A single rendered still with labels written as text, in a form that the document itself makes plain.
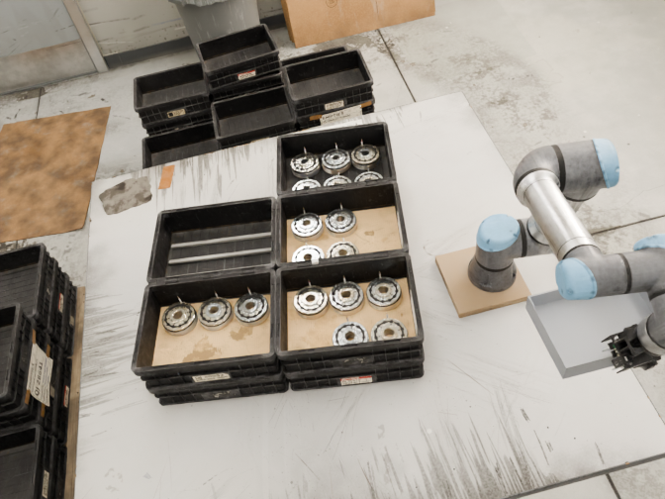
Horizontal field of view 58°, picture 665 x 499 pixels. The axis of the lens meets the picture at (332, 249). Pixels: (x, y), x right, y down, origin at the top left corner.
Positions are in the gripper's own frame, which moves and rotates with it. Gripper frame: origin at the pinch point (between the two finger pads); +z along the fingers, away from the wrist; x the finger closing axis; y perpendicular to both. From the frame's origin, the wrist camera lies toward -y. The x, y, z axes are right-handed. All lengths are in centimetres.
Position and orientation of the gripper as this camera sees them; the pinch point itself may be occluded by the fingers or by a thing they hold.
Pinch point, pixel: (623, 355)
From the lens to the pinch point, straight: 148.4
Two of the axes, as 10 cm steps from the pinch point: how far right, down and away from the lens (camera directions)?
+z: 0.4, 3.8, 9.2
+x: 3.0, 8.8, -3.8
